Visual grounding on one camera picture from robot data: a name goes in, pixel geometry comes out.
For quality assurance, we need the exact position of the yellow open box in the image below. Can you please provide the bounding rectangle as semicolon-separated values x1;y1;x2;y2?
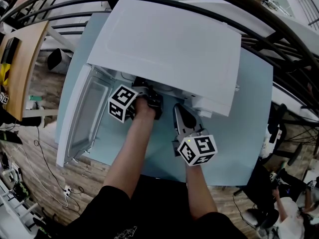
0;63;12;87

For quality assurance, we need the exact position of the light blue table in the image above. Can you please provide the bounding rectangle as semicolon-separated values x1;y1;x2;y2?
54;11;274;186

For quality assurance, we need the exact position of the white microwave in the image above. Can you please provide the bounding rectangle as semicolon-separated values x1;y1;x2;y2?
56;0;242;168

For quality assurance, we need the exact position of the person's left forearm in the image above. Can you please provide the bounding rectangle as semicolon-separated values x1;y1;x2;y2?
103;97;157;199

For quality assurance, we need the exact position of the wooden table with white legs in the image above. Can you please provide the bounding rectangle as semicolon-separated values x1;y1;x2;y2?
0;20;73;121

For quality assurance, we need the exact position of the black and white bin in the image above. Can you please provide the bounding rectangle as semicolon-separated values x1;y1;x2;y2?
47;48;73;74

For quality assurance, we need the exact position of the person's black shirt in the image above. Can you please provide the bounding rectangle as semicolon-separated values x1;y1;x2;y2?
64;174;247;239

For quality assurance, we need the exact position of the white and black bicycle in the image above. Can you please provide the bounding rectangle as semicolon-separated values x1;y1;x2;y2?
259;103;319;174

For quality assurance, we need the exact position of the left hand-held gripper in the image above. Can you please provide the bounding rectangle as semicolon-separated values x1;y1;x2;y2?
108;77;164;123

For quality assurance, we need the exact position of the black floor cable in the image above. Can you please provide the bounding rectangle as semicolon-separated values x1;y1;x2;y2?
33;127;95;213

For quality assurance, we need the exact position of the white floor cable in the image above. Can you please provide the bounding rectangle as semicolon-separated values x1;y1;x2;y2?
9;145;69;208

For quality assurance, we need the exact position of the person's right forearm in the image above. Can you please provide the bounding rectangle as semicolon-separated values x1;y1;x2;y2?
185;162;218;220

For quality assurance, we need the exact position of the black rectangular box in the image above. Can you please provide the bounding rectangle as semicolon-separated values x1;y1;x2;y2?
0;36;20;64

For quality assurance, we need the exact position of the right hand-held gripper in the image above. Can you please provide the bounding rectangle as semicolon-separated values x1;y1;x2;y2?
171;103;218;167

